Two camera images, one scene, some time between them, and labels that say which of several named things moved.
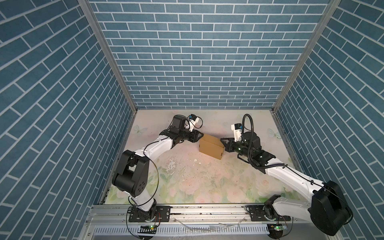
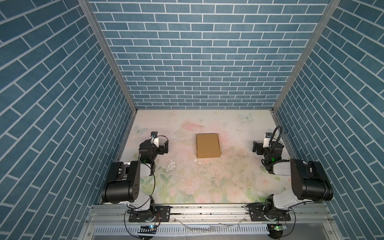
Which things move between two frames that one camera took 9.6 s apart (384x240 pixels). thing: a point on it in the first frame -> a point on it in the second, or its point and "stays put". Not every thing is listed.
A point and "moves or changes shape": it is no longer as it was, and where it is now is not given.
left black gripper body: [190, 136] -> [160, 151]
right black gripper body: [234, 146] -> [261, 150]
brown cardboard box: [211, 146] moves or changes shape
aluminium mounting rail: [205, 214] stays put
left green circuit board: [151, 229] stays put
